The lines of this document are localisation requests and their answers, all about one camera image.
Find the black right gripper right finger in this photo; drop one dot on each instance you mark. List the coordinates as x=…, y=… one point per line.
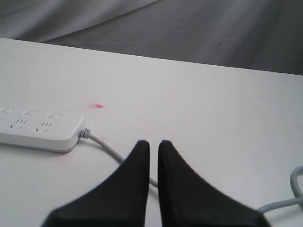
x=187, y=200

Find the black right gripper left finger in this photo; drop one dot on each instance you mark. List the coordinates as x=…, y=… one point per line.
x=120, y=201

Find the white five-outlet power strip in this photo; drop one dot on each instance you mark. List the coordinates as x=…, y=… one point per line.
x=42, y=130

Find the grey backdrop cloth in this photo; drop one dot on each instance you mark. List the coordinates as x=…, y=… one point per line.
x=253, y=34

